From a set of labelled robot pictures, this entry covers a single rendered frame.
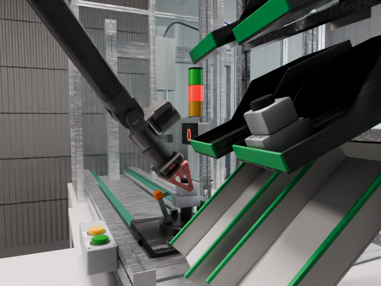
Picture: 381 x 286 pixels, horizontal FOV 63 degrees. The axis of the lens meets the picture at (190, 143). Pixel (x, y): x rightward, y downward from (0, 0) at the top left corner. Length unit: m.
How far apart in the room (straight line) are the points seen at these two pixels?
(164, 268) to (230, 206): 0.18
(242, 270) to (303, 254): 0.09
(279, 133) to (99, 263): 0.54
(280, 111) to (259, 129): 0.03
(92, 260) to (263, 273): 0.43
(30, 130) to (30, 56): 0.74
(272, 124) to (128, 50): 1.55
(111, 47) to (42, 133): 1.85
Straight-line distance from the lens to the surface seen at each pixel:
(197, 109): 0.98
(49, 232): 3.68
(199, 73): 1.00
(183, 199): 0.78
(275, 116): 0.37
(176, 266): 0.66
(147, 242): 0.75
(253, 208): 0.48
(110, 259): 0.78
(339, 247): 0.38
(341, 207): 0.46
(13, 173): 3.56
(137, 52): 1.87
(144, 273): 0.64
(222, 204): 0.60
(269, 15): 0.37
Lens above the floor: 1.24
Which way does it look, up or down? 4 degrees down
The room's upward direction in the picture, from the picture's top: straight up
